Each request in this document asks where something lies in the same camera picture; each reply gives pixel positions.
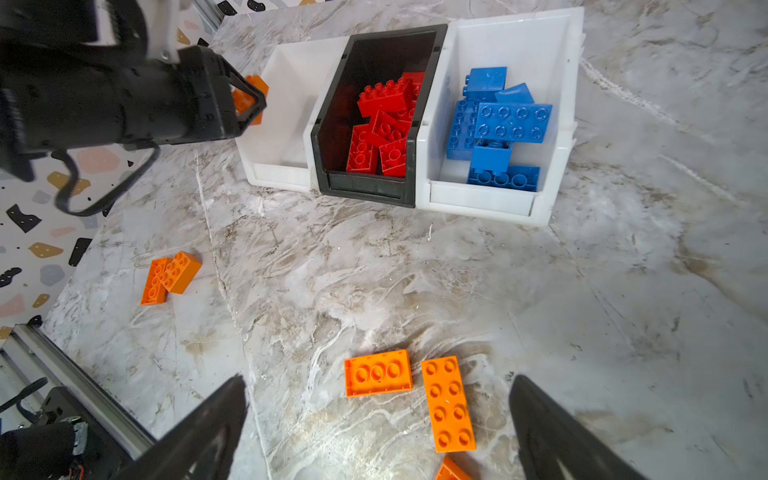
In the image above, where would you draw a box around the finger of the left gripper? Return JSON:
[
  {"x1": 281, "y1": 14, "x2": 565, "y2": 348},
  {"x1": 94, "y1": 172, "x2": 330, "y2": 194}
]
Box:
[{"x1": 218, "y1": 56, "x2": 267, "y2": 137}]

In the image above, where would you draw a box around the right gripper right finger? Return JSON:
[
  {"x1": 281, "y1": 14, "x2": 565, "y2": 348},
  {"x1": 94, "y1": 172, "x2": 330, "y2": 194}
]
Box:
[{"x1": 509, "y1": 375, "x2": 643, "y2": 479}]

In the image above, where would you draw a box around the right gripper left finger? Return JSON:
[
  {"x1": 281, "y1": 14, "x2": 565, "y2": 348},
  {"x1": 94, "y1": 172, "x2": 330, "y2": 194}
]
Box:
[{"x1": 117, "y1": 375, "x2": 247, "y2": 479}]

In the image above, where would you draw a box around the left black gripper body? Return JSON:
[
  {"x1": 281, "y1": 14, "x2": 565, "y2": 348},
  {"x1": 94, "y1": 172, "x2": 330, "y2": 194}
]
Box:
[{"x1": 1, "y1": 44, "x2": 240, "y2": 180}]

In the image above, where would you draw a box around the orange lego brick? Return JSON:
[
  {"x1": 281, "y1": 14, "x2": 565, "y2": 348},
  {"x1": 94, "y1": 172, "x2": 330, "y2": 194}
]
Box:
[
  {"x1": 232, "y1": 75, "x2": 269, "y2": 115},
  {"x1": 160, "y1": 251, "x2": 202, "y2": 295},
  {"x1": 435, "y1": 456, "x2": 472, "y2": 480},
  {"x1": 344, "y1": 350, "x2": 413, "y2": 398},
  {"x1": 421, "y1": 356, "x2": 476, "y2": 453}
]

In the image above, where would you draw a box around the red square lego brick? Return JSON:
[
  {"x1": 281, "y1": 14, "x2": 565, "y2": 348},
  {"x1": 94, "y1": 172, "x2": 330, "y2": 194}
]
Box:
[{"x1": 401, "y1": 71, "x2": 425, "y2": 101}]

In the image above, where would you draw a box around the blue square lego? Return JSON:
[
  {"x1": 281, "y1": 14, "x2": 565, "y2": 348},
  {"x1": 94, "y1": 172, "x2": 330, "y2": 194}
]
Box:
[
  {"x1": 495, "y1": 83, "x2": 535, "y2": 104},
  {"x1": 462, "y1": 67, "x2": 507, "y2": 102}
]

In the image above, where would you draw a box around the blue lego brick narrow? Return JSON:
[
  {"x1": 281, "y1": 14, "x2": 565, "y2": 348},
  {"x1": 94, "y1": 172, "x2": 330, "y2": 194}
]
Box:
[{"x1": 470, "y1": 140, "x2": 514, "y2": 175}]

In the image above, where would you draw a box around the orange lego plate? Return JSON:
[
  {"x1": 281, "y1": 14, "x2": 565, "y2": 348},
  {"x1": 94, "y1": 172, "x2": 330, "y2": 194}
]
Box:
[{"x1": 140, "y1": 258, "x2": 171, "y2": 306}]

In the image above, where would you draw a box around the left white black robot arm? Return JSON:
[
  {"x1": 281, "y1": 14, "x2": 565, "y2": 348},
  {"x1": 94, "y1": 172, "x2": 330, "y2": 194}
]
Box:
[{"x1": 1, "y1": 1, "x2": 266, "y2": 182}]

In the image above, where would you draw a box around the left white bin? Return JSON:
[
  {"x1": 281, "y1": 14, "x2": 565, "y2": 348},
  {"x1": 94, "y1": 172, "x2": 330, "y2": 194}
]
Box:
[{"x1": 236, "y1": 36, "x2": 349, "y2": 192}]

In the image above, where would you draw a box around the white bin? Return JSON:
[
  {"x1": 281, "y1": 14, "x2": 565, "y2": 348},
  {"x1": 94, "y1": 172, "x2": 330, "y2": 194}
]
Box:
[
  {"x1": 416, "y1": 7, "x2": 584, "y2": 226},
  {"x1": 236, "y1": 36, "x2": 349, "y2": 192}
]

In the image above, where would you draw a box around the black middle bin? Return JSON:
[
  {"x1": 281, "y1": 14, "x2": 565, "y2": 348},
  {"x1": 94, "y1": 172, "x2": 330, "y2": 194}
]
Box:
[{"x1": 311, "y1": 24, "x2": 447, "y2": 207}]

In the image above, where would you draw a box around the right white bin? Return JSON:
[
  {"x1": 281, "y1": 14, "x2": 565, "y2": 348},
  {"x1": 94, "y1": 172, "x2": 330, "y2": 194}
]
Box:
[{"x1": 416, "y1": 7, "x2": 584, "y2": 226}]

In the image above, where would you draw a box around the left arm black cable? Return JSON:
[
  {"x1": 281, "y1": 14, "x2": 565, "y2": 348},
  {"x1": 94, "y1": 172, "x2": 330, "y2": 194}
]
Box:
[{"x1": 50, "y1": 140, "x2": 163, "y2": 218}]

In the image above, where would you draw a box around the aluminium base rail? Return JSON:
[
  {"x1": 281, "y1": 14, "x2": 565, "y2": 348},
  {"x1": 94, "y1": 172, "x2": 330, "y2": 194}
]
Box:
[{"x1": 1, "y1": 324, "x2": 155, "y2": 479}]

